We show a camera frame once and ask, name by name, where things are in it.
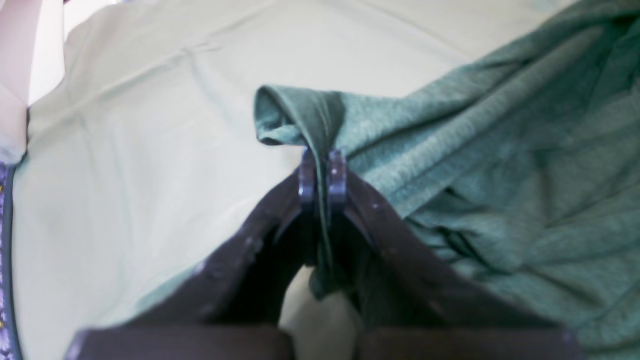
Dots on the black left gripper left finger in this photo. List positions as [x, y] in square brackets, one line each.
[229, 307]

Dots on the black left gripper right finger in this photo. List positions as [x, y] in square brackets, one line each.
[413, 305]

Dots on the green T-shirt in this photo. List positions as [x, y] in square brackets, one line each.
[521, 170]

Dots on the light green table cloth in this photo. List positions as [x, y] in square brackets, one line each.
[144, 158]

